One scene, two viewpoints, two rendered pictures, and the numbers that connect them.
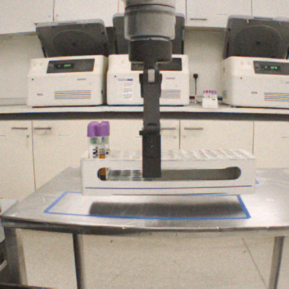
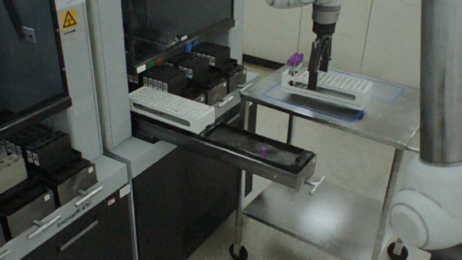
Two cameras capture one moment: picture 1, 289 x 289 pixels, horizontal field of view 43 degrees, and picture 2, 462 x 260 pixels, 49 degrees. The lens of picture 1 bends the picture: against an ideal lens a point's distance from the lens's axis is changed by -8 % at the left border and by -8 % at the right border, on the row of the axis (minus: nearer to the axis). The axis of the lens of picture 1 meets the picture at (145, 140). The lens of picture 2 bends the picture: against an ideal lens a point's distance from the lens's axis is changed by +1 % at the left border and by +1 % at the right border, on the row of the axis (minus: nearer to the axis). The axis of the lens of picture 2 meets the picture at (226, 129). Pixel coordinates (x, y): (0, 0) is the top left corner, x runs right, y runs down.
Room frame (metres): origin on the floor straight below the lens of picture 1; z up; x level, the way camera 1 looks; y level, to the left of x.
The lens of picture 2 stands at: (-0.88, -0.50, 1.60)
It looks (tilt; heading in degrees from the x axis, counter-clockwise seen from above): 30 degrees down; 29
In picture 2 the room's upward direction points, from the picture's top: 2 degrees clockwise
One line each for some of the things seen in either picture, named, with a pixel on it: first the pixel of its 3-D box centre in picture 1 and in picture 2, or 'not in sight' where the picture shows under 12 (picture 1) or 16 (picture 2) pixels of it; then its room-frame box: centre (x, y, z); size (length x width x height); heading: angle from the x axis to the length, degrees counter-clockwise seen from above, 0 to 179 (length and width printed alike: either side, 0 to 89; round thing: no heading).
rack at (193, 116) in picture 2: not in sight; (170, 110); (0.31, 0.37, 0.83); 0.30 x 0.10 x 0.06; 87
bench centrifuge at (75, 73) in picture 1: (72, 64); not in sight; (2.92, 0.56, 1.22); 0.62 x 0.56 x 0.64; 175
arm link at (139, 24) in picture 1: (149, 26); (325, 12); (0.67, -0.01, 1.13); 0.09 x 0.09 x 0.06
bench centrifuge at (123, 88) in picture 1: (149, 59); not in sight; (2.90, -0.03, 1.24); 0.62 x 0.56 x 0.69; 178
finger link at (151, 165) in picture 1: (151, 155); (312, 80); (0.62, -0.01, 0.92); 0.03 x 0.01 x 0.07; 91
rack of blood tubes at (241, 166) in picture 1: (168, 171); (325, 87); (0.67, -0.04, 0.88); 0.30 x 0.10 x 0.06; 91
